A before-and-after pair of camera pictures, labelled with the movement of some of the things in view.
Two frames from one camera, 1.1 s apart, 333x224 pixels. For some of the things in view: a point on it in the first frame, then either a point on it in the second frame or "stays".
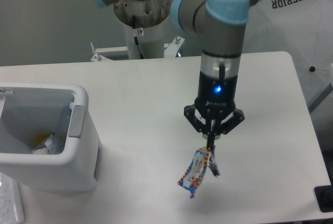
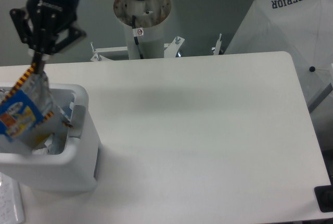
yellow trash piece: (39, 139) stays
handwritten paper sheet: (11, 206) stays
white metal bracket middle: (173, 47) stays
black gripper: (216, 99) to (52, 4)
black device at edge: (324, 195) stays
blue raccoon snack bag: (194, 171) to (29, 102)
